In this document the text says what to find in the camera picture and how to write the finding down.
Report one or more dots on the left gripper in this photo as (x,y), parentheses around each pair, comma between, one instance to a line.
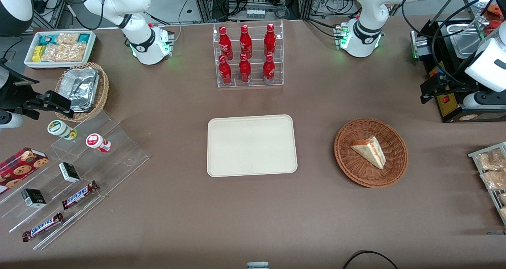
(455,85)

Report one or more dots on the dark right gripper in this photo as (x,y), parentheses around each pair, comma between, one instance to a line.
(12,95)

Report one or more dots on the triangle sandwich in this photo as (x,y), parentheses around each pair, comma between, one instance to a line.
(369,150)

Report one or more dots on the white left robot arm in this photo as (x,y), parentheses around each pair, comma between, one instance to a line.
(367,8)

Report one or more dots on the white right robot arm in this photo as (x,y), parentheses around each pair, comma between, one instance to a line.
(138,0)

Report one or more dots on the light wicker basket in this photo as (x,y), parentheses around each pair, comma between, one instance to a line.
(103,91)

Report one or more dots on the brown round wicker basket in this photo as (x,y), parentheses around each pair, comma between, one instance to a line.
(355,170)

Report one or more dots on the beige plastic tray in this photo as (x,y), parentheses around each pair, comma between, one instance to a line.
(252,145)

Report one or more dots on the black food warmer machine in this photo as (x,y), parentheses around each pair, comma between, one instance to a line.
(448,107)

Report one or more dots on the green lid yogurt cup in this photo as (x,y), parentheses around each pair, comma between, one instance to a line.
(59,128)

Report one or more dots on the silver foil container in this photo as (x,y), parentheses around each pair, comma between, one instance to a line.
(79,88)

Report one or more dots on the white rectangular snack bin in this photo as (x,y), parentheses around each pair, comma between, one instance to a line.
(28,61)

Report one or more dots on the steel warmer pan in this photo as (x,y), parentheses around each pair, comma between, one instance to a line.
(464,42)

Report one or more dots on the yellow snack packet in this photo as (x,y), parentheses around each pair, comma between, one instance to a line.
(37,53)

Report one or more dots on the clear cracker packet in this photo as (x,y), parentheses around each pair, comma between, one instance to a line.
(67,38)
(65,53)

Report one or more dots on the red lid yogurt cup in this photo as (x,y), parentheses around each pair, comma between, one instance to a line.
(96,141)

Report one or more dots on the teal snack packet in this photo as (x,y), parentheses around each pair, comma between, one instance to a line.
(48,38)
(83,38)

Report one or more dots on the red cookie box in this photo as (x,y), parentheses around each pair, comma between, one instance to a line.
(19,168)

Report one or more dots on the small black box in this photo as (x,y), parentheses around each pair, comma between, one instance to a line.
(33,198)
(69,172)

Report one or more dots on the red sausage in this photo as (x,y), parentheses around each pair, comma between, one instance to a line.
(499,10)
(496,26)

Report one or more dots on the clear nut snack packet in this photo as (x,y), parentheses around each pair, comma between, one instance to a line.
(492,160)
(494,179)
(503,213)
(502,198)

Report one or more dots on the clear acrylic stepped display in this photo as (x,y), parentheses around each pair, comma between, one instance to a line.
(118,158)

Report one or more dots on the snickers chocolate bar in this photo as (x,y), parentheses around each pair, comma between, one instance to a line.
(79,195)
(42,226)

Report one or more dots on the red cola bottle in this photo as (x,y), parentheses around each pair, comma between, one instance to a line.
(244,71)
(225,73)
(270,42)
(225,46)
(269,71)
(245,44)

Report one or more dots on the clear acrylic bottle rack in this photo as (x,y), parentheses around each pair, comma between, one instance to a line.
(255,69)

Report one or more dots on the white power strip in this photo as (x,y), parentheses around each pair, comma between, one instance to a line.
(255,13)

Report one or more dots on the grey box at table edge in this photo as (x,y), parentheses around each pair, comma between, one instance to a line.
(257,265)

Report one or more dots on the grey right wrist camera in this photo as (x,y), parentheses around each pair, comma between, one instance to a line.
(10,120)

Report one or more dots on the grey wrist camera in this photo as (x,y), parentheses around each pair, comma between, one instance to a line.
(10,120)
(484,100)

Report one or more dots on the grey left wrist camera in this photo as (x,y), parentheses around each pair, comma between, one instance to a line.
(484,100)

